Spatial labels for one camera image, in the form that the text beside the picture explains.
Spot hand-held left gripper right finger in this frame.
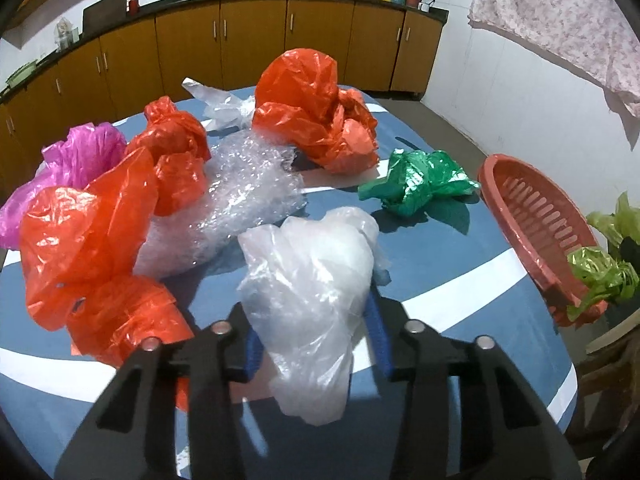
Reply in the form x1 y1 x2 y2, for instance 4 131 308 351
362 285 583 480

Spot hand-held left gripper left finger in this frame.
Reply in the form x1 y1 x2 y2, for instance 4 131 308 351
54 302 266 480

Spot white translucent plastic bag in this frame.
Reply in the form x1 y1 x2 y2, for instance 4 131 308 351
236 206 391 427

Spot dark green plastic bag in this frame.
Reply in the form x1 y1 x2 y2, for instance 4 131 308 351
357 149 482 218

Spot red plastic basket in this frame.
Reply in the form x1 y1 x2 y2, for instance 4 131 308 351
477 154 608 328

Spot large orange plastic bag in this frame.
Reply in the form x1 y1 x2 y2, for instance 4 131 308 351
19 147 197 408

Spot light green plastic bag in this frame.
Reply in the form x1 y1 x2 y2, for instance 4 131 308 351
586 191 640 261
566 246 640 322

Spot puffy orange plastic bag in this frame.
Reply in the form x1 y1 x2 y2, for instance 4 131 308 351
251 49 381 173

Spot pink plastic bag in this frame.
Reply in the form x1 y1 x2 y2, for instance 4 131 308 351
0 122 128 250

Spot blue white striped tablecloth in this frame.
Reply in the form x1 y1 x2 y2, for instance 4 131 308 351
0 85 581 480

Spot clear bubble wrap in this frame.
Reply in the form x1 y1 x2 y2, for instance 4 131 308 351
132 132 308 278

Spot wooden chair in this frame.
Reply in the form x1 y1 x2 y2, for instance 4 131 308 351
565 310 640 461

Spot clear plastic bag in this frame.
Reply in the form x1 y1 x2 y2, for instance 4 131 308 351
181 77 258 133

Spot wooden base cabinets with counter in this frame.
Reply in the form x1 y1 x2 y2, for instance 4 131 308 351
0 0 448 191

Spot floral hanging cloth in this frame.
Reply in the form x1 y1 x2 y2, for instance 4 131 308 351
467 0 640 153

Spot light green enamel pot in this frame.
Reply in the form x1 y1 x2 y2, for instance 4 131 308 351
6 60 38 86

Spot white glass jar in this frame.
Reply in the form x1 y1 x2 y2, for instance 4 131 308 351
55 17 78 48

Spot brown cutting board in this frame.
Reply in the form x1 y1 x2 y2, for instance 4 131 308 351
82 0 128 36

